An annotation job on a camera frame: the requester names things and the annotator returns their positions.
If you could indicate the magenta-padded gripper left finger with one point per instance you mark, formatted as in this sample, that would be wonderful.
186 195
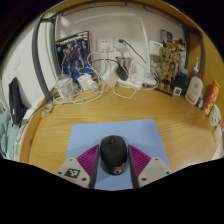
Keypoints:
71 171

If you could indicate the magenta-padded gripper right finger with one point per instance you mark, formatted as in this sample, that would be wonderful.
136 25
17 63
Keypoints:
153 170

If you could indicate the black computer mouse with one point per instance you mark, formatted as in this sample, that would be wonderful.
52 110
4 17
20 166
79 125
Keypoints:
113 153

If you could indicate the light blue mouse pad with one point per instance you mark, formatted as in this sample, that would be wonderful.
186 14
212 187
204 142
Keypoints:
113 128

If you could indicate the translucent plastic cup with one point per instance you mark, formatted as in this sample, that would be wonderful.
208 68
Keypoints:
218 141

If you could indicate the teal cloth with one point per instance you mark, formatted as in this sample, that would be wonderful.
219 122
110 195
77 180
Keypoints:
6 133

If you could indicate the white mug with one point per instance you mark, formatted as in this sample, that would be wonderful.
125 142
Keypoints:
215 116

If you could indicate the small white cube clock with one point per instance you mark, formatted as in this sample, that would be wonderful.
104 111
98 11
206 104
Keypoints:
177 91

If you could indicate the clear plastic container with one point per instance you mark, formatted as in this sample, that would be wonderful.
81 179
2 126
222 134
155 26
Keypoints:
64 86

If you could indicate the black backpack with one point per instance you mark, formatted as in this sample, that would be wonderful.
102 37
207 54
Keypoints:
16 103

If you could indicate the white desk lamp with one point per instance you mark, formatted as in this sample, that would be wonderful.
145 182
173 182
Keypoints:
145 81

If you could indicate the white bottle with red cap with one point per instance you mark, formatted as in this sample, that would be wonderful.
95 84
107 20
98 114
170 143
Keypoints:
194 90

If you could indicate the white power adapter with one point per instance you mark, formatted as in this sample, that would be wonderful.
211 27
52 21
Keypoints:
86 82

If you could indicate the red and yellow chips can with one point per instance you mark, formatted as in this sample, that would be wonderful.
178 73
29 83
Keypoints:
211 98

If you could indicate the white bottle with blue nozzle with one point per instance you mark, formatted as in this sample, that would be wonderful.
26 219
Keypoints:
195 68

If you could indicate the metal cup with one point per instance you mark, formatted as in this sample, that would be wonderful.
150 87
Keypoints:
124 63

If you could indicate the blue robot model kit box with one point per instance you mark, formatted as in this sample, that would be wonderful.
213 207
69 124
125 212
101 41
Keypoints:
71 53

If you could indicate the colourful toy box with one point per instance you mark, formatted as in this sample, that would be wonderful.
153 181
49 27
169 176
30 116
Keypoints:
178 43

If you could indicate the white wall panel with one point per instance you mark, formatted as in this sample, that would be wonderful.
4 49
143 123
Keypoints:
155 47

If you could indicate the white wall socket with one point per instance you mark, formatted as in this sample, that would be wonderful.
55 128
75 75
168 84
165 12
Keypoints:
116 46
104 44

